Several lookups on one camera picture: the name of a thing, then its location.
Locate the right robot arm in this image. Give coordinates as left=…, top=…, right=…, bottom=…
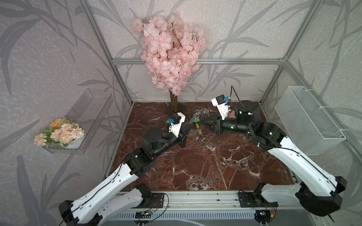
left=201, top=95, right=347, bottom=217

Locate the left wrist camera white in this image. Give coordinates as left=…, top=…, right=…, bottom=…
left=167, top=113, right=185, bottom=138

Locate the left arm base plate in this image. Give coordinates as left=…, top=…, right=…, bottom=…
left=132, top=193, right=165, bottom=209

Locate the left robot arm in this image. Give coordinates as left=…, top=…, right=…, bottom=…
left=59, top=113, right=195, bottom=226

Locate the pink cherry blossom tree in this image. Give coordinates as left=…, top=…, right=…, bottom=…
left=133, top=11, right=206, bottom=112

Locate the clear acrylic wall shelf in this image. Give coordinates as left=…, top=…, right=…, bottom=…
left=44, top=89, right=114, bottom=155

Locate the peach flower bouquet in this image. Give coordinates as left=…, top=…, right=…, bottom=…
left=33, top=118, right=85, bottom=147

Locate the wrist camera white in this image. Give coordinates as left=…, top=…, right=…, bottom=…
left=211, top=95, right=232, bottom=120
left=167, top=113, right=185, bottom=138

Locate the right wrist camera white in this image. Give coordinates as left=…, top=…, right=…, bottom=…
left=211, top=95, right=232, bottom=120

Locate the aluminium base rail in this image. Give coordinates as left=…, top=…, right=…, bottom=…
left=81, top=190, right=320, bottom=212

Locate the white wire mesh basket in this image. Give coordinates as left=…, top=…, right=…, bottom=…
left=275, top=86, right=346, bottom=155

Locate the pink hand brush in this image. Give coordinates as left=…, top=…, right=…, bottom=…
left=228, top=110, right=236, bottom=118

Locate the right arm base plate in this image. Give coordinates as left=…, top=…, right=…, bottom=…
left=238, top=190, right=279, bottom=208

